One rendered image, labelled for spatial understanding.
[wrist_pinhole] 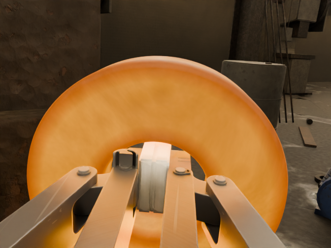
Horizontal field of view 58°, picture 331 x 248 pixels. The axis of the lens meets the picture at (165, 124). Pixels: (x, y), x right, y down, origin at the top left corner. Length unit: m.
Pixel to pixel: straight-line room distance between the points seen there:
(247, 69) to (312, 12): 5.60
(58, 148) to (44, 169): 0.02
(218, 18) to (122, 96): 8.49
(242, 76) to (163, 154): 2.55
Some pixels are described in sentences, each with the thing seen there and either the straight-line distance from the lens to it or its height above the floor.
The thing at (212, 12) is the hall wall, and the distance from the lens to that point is 8.50.
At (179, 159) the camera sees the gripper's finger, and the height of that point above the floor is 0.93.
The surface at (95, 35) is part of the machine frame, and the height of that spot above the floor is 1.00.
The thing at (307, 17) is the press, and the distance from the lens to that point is 8.07.
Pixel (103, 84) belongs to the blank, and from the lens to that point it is 0.16.
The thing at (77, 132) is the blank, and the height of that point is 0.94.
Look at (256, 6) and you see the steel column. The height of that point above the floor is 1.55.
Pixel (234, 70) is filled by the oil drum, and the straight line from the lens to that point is 2.73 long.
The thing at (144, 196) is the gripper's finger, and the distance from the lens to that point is 0.16.
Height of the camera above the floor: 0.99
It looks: 15 degrees down
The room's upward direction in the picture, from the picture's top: 4 degrees clockwise
